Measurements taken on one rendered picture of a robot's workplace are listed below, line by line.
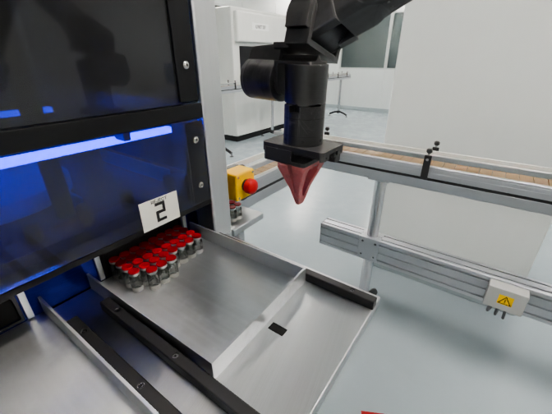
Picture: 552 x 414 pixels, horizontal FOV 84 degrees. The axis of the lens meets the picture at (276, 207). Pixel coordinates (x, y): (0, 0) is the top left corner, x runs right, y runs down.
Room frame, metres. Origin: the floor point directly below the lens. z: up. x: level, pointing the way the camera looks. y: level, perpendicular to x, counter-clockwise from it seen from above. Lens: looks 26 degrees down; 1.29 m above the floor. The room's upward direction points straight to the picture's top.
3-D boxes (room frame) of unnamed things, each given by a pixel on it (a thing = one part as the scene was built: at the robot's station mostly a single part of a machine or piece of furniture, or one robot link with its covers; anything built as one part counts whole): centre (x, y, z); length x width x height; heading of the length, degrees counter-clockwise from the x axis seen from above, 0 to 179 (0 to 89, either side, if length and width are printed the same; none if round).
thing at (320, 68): (0.45, -0.04, 1.26); 0.07 x 0.06 x 0.07; 50
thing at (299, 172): (0.45, -0.03, 1.13); 0.07 x 0.07 x 0.09; 54
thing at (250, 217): (0.80, 0.13, 0.87); 0.14 x 0.13 x 0.02; 54
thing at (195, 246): (0.54, 0.23, 0.90); 0.18 x 0.02 x 0.05; 145
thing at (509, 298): (0.87, -0.84, 0.50); 0.12 x 0.05 x 0.09; 54
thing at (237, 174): (0.76, 0.11, 1.00); 0.08 x 0.07 x 0.07; 54
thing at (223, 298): (0.49, 0.15, 0.90); 0.34 x 0.26 x 0.04; 55
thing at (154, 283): (0.48, 0.24, 0.90); 0.02 x 0.02 x 0.05
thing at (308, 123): (0.45, -0.04, 1.20); 0.10 x 0.07 x 0.07; 54
